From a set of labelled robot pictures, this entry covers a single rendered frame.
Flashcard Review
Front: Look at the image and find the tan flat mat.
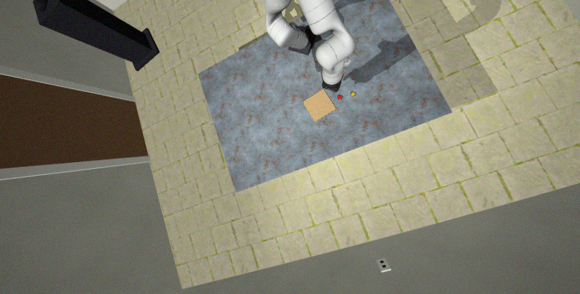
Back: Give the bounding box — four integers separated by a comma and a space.
303, 89, 336, 122

